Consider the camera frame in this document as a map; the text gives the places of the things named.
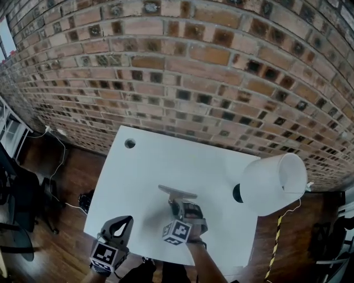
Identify black wrist strap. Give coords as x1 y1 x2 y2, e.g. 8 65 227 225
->
185 238 208 249

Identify small grey metal part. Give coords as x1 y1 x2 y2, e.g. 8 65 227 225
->
158 184 199 206

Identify black cable bundle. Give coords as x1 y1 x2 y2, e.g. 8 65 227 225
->
78 190 96 213

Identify person's left forearm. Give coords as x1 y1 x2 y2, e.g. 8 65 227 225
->
87 272 107 283

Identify white paper sheet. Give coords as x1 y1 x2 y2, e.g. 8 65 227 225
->
0 17 15 61

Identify person's right hand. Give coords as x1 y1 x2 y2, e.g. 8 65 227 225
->
184 203 204 220

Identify person's dark trousers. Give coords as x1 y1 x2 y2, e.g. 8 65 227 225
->
118 259 196 283

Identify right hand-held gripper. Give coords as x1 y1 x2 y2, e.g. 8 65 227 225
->
162 197 208 245

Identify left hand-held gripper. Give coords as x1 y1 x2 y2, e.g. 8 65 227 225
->
89 215 134 275

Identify white table lamp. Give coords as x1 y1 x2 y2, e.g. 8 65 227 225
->
232 153 308 217

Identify white table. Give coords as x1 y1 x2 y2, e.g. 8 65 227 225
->
84 125 261 268

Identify white metal shelf rack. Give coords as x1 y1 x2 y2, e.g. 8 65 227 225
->
0 95 30 163

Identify person's right forearm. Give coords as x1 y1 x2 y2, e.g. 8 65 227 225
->
187 240 229 283

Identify white power cable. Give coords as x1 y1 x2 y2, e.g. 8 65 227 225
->
26 129 89 213
281 197 302 219

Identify yellow black floor tape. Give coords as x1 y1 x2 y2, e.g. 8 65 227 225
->
264 215 283 283

